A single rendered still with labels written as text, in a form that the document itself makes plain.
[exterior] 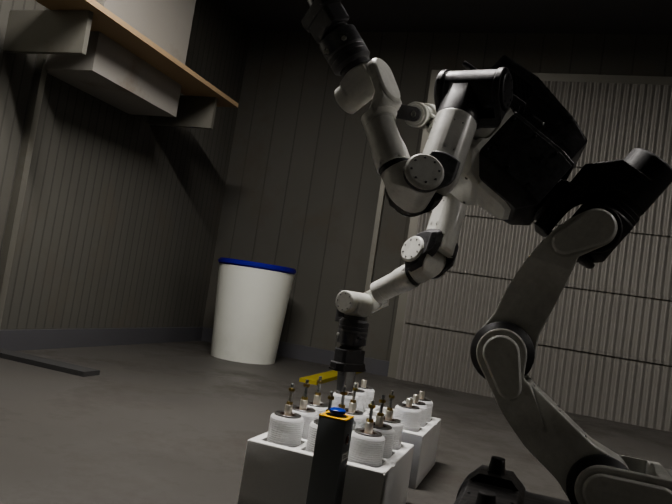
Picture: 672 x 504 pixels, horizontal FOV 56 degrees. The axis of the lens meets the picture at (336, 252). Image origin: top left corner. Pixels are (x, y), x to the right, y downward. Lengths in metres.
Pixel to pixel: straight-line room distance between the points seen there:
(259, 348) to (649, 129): 3.26
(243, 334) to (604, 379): 2.61
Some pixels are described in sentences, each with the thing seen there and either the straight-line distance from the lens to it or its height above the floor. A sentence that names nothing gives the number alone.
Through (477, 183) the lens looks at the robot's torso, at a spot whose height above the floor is 0.91.
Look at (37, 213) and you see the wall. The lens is 4.05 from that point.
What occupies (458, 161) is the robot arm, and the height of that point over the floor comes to 0.90.
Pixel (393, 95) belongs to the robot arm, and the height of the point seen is 1.03.
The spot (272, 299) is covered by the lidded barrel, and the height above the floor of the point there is 0.48.
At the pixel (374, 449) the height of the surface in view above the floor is 0.22.
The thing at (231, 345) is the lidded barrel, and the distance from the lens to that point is 4.66.
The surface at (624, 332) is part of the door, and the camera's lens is 4.96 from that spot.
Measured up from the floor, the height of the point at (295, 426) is 0.23.
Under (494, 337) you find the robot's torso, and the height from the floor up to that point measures 0.57.
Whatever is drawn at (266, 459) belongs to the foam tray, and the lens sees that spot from 1.79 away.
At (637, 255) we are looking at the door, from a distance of 5.00.
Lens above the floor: 0.62
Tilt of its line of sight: 3 degrees up
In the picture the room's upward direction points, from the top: 9 degrees clockwise
